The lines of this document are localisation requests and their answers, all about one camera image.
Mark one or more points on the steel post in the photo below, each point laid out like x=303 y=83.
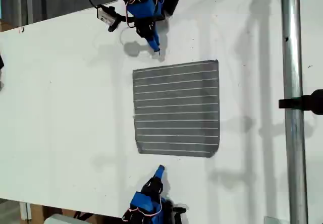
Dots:
x=294 y=108

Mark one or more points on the black object at table edge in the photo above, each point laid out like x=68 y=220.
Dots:
x=1 y=62

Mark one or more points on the camera black stalk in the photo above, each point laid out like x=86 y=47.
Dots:
x=125 y=19

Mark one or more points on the white table leg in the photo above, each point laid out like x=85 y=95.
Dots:
x=25 y=211

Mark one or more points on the black clamp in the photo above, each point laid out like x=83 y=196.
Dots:
x=302 y=102

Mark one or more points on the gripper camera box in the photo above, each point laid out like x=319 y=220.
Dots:
x=104 y=15
x=178 y=212

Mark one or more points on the grey white-striped towel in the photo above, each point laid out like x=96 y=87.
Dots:
x=176 y=108

